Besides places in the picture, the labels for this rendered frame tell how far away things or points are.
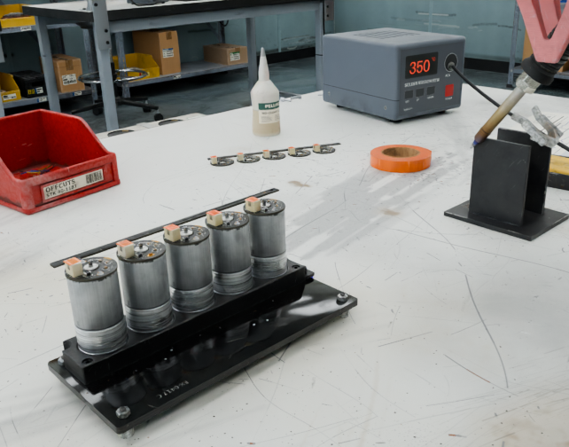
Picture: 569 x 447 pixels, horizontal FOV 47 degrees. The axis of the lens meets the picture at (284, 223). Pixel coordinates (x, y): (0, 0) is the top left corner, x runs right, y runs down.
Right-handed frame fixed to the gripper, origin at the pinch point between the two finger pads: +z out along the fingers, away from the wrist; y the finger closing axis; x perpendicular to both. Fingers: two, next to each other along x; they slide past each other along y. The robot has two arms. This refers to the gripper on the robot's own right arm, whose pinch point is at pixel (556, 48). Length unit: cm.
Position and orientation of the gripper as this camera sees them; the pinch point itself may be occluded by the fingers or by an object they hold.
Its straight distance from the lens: 48.8
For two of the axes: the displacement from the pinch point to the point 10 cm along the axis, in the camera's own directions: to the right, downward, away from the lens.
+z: 0.0, 9.3, 3.6
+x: 7.1, 2.6, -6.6
